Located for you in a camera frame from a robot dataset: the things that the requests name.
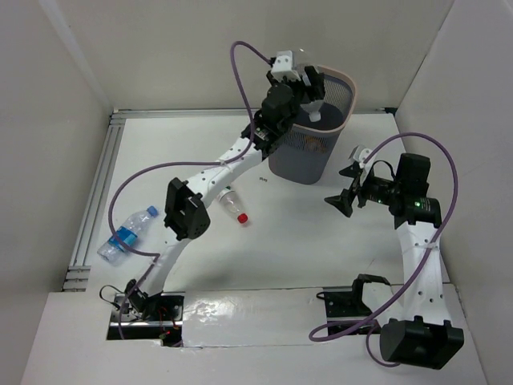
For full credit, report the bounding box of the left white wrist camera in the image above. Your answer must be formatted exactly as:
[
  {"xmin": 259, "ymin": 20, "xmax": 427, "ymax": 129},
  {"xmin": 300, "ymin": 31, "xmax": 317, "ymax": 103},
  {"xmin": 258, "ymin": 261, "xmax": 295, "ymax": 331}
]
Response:
[{"xmin": 270, "ymin": 51, "xmax": 300, "ymax": 82}]

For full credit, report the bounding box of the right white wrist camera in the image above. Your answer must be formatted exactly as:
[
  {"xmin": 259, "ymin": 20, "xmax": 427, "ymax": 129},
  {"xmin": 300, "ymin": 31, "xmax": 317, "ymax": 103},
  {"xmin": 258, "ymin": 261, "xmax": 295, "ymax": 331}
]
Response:
[{"xmin": 349, "ymin": 144, "xmax": 372, "ymax": 168}]

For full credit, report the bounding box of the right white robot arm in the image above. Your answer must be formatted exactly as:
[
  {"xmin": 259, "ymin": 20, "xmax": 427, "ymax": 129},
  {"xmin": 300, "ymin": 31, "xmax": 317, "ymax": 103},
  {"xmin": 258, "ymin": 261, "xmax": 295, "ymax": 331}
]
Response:
[{"xmin": 326, "ymin": 148, "xmax": 464, "ymax": 370}]

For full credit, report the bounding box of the white taped cover sheet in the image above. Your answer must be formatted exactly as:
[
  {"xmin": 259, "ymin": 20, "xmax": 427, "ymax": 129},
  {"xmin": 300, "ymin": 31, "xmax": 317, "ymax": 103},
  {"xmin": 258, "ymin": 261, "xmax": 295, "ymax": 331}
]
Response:
[{"xmin": 182, "ymin": 288, "xmax": 326, "ymax": 348}]

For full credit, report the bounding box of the green white label bottle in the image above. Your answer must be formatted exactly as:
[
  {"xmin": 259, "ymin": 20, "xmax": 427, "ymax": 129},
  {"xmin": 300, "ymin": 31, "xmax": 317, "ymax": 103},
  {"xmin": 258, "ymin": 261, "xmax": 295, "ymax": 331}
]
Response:
[{"xmin": 295, "ymin": 47, "xmax": 324, "ymax": 123}]

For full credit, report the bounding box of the red label clear bottle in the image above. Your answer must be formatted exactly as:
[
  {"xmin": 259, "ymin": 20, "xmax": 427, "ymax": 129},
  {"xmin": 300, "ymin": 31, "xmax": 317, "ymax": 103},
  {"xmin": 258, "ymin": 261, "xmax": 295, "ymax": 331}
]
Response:
[{"xmin": 217, "ymin": 186, "xmax": 248, "ymax": 225}]

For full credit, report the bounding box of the orange juice bottle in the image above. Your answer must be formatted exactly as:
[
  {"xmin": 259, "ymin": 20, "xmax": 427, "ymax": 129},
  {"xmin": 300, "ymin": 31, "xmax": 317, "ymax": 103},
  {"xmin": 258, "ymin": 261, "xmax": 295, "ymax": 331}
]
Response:
[{"xmin": 304, "ymin": 136, "xmax": 326, "ymax": 153}]

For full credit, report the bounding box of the aluminium frame rail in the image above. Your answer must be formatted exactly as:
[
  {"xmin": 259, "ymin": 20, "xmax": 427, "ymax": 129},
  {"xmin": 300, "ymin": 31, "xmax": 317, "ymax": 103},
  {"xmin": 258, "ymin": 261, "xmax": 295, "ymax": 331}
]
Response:
[{"xmin": 71, "ymin": 110, "xmax": 402, "ymax": 291}]

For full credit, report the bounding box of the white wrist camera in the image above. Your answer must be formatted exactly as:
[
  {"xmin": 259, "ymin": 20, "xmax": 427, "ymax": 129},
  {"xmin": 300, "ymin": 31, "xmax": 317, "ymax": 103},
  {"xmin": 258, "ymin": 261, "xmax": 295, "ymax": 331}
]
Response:
[
  {"xmin": 270, "ymin": 51, "xmax": 300, "ymax": 82},
  {"xmin": 349, "ymin": 144, "xmax": 372, "ymax": 168}
]

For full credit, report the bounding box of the grey mesh waste bin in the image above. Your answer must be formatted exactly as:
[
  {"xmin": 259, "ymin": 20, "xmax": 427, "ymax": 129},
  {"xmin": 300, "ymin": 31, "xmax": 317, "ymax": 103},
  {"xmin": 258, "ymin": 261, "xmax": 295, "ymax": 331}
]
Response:
[{"xmin": 268, "ymin": 66, "xmax": 357, "ymax": 184}]

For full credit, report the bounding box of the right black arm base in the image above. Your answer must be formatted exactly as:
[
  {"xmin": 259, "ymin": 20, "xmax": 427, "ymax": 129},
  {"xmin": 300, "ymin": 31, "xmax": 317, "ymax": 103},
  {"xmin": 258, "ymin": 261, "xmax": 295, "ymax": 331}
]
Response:
[{"xmin": 316, "ymin": 274, "xmax": 391, "ymax": 336}]

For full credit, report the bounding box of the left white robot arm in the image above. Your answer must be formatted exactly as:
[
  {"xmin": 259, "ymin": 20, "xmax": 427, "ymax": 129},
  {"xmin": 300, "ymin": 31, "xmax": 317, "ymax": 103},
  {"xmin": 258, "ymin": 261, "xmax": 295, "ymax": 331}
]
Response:
[{"xmin": 125, "ymin": 66, "xmax": 325, "ymax": 320}]

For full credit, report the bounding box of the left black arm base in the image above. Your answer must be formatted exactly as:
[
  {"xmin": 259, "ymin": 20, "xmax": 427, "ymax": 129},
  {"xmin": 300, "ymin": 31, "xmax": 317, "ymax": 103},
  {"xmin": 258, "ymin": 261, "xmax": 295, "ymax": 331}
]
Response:
[{"xmin": 106, "ymin": 293, "xmax": 184, "ymax": 348}]

